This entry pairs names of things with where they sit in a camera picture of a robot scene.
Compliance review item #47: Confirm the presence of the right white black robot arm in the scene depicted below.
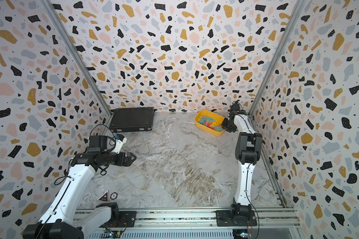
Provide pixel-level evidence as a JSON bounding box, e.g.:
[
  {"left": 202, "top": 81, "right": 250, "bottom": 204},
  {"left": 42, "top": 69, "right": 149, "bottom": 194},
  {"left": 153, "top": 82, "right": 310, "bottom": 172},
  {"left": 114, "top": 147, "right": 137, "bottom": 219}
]
[{"left": 222, "top": 110, "right": 262, "bottom": 226}]

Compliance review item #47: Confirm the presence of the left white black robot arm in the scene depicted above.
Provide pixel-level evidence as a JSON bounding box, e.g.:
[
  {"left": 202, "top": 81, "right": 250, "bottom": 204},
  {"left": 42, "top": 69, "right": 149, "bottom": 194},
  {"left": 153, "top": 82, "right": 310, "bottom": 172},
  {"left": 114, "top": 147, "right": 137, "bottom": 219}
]
[{"left": 23, "top": 152, "right": 136, "bottom": 239}]

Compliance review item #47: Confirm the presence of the round black sticker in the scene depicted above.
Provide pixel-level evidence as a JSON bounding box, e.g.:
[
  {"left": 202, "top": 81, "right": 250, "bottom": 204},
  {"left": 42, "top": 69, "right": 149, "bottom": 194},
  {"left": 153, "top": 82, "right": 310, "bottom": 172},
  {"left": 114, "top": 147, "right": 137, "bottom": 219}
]
[{"left": 110, "top": 192, "right": 118, "bottom": 200}]

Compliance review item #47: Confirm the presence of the black flat case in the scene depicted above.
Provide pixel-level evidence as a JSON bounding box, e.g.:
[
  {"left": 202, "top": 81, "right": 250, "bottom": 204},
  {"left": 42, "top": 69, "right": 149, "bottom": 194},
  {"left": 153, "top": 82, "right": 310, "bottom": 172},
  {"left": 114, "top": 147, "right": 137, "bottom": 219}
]
[{"left": 109, "top": 107, "right": 154, "bottom": 133}]

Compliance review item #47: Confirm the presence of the triangular warning sticker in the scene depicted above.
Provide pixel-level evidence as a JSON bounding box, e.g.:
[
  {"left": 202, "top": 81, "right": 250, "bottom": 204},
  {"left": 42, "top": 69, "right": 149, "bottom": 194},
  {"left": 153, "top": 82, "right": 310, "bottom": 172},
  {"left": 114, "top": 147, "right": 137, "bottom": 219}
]
[{"left": 98, "top": 190, "right": 109, "bottom": 202}]

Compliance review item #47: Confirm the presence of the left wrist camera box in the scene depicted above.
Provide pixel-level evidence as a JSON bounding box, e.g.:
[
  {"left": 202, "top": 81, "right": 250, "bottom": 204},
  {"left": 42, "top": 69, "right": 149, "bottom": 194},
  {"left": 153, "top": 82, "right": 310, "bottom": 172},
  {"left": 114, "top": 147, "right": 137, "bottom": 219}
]
[{"left": 112, "top": 134, "right": 127, "bottom": 153}]

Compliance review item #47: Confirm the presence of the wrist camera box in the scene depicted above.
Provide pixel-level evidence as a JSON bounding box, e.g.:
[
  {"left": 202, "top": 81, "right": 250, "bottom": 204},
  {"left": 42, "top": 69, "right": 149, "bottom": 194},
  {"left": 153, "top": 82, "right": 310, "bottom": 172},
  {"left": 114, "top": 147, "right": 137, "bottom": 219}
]
[
  {"left": 112, "top": 134, "right": 127, "bottom": 153},
  {"left": 230, "top": 101, "right": 241, "bottom": 114}
]

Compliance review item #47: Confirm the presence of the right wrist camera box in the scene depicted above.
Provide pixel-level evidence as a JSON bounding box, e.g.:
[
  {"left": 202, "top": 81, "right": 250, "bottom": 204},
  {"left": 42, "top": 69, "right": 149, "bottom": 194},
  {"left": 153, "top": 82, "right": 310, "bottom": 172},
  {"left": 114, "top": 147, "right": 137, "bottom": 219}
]
[{"left": 230, "top": 101, "right": 241, "bottom": 114}]

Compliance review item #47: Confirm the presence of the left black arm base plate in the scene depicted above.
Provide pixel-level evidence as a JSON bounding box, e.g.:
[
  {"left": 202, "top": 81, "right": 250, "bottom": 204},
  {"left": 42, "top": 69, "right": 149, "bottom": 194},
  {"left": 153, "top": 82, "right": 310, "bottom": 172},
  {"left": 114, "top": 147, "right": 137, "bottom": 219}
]
[{"left": 102, "top": 211, "right": 137, "bottom": 228}]

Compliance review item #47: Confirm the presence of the right aluminium corner post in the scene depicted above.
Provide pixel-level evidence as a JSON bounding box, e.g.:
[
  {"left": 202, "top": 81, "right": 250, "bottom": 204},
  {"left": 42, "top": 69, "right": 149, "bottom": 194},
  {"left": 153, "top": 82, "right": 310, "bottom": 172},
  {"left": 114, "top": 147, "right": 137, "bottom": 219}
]
[{"left": 249, "top": 0, "right": 306, "bottom": 116}]

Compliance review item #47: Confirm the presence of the aluminium corner post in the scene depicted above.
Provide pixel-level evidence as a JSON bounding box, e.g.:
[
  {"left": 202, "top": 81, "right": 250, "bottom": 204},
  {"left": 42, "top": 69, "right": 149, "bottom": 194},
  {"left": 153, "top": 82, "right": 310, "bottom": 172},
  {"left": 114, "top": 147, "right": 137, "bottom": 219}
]
[
  {"left": 39, "top": 0, "right": 112, "bottom": 117},
  {"left": 249, "top": 0, "right": 306, "bottom": 116}
]

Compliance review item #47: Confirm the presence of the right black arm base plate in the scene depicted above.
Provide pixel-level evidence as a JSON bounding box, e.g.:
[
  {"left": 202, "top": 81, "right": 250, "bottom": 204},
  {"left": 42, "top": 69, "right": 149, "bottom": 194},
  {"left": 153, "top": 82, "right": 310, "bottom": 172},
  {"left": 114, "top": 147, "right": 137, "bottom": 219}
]
[{"left": 215, "top": 210, "right": 258, "bottom": 227}]

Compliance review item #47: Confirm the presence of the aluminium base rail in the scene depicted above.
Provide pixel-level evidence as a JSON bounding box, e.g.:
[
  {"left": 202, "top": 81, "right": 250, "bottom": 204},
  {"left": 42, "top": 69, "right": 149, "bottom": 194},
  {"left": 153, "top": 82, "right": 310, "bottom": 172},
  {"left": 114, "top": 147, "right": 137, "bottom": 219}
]
[{"left": 89, "top": 207, "right": 304, "bottom": 239}]

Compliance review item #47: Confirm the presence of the left aluminium corner post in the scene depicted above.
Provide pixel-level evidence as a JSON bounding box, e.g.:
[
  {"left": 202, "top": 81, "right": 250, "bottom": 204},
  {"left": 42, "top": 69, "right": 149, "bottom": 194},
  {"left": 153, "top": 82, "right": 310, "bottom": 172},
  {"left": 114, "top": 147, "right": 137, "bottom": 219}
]
[{"left": 39, "top": 0, "right": 112, "bottom": 117}]

